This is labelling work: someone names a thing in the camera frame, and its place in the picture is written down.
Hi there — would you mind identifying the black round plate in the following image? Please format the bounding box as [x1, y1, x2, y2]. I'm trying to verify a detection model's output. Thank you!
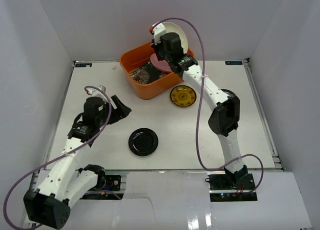
[128, 128, 159, 157]

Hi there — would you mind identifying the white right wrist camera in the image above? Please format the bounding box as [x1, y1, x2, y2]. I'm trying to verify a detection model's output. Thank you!
[149, 22, 167, 45]

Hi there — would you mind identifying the blue corner label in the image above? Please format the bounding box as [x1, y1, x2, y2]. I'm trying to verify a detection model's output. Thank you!
[225, 61, 243, 65]
[74, 63, 92, 68]

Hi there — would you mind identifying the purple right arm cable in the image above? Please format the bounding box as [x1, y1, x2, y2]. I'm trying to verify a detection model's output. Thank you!
[149, 17, 265, 193]

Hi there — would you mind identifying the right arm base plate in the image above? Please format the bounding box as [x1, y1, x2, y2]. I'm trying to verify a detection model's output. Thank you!
[205, 174, 258, 203]

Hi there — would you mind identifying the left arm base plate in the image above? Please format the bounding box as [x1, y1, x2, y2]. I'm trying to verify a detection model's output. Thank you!
[82, 175, 123, 200]

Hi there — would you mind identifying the yellow patterned round plate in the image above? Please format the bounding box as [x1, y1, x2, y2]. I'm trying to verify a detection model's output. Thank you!
[169, 85, 197, 107]

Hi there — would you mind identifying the cream round plate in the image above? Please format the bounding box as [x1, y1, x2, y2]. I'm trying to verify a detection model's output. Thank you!
[162, 22, 189, 54]

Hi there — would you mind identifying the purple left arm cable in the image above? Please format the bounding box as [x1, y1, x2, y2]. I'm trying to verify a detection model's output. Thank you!
[3, 85, 125, 230]

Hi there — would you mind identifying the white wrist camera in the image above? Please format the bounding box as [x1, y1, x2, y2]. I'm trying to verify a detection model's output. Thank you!
[149, 22, 167, 45]
[84, 85, 106, 96]

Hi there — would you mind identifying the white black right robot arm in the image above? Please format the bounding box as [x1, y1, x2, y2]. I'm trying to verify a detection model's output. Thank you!
[151, 32, 248, 190]

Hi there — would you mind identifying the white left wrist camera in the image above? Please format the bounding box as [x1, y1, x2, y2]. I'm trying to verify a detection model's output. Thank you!
[84, 85, 106, 96]

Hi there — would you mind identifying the pink round plate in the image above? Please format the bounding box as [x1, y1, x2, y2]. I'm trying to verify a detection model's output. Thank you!
[150, 53, 172, 73]

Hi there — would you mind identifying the black square floral plate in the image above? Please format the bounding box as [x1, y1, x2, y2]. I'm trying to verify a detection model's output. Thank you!
[130, 62, 166, 84]

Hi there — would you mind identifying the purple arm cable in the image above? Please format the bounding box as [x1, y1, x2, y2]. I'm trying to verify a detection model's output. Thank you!
[149, 17, 265, 193]
[3, 85, 125, 230]

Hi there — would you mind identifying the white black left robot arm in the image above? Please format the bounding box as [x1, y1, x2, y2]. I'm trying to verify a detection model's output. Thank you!
[23, 95, 131, 230]

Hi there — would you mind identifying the orange plastic bin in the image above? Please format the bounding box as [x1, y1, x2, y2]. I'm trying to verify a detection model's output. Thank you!
[119, 42, 183, 100]

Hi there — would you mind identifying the right blue corner label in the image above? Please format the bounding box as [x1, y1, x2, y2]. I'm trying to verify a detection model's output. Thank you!
[225, 61, 243, 65]

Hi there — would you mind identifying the left blue corner label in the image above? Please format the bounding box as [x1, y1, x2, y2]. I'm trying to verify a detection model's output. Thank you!
[74, 63, 92, 68]

